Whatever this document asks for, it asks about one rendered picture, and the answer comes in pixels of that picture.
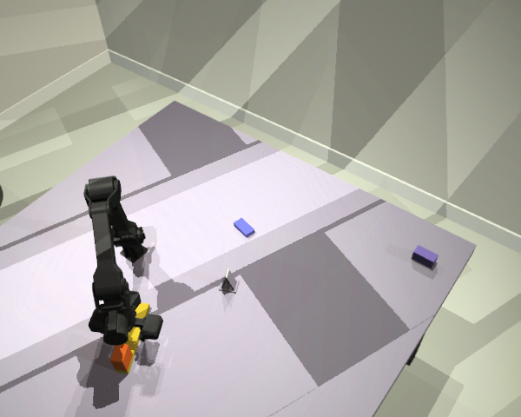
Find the purple rectangular block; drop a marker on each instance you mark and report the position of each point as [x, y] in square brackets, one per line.
[424, 256]

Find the blue rectangular block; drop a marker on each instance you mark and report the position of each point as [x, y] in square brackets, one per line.
[244, 227]

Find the yellow bar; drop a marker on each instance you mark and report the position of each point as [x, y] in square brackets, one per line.
[123, 355]

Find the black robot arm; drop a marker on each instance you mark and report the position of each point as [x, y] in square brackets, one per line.
[111, 228]

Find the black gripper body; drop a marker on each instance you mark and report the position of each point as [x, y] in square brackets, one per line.
[150, 326]

